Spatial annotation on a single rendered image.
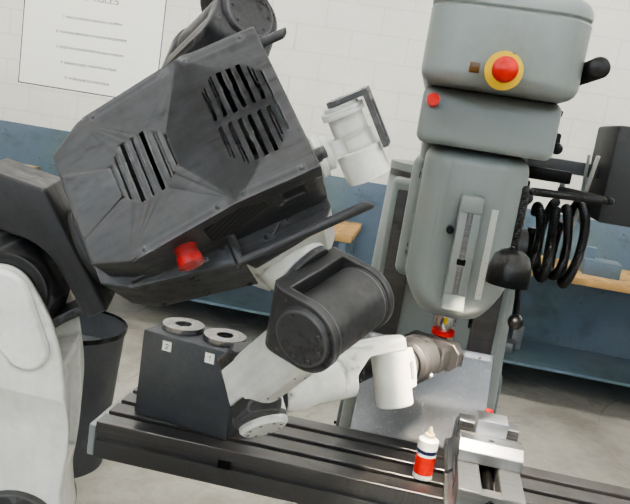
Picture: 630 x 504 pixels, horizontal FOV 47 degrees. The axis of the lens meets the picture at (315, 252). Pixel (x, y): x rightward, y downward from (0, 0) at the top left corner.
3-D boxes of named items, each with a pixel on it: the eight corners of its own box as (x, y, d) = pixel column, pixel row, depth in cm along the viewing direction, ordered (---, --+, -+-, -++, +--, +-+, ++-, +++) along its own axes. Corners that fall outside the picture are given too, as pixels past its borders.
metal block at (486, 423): (502, 453, 145) (508, 425, 144) (472, 447, 146) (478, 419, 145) (500, 442, 150) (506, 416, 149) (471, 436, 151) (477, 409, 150)
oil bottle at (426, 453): (431, 483, 144) (441, 432, 142) (411, 479, 145) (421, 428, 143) (431, 474, 148) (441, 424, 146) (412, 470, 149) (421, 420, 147)
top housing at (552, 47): (582, 103, 114) (606, -3, 111) (417, 78, 117) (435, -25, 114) (539, 111, 159) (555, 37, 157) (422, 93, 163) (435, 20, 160)
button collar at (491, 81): (519, 92, 113) (527, 53, 112) (480, 87, 114) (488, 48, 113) (518, 93, 115) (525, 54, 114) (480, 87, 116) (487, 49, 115)
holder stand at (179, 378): (225, 441, 148) (238, 349, 145) (133, 412, 155) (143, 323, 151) (249, 421, 160) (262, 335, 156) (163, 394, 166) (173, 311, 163)
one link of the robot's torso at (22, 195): (-129, 165, 87) (8, 107, 88) (-87, 157, 99) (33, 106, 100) (-14, 363, 94) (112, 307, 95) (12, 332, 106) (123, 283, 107)
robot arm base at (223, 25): (210, 49, 93) (282, 73, 100) (207, -36, 97) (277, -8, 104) (158, 97, 105) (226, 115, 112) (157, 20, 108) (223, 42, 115)
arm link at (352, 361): (412, 335, 125) (341, 348, 120) (418, 387, 125) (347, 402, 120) (394, 333, 131) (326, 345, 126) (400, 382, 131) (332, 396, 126)
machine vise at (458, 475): (526, 542, 128) (539, 486, 126) (442, 522, 131) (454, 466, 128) (510, 457, 162) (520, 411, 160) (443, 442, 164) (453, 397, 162)
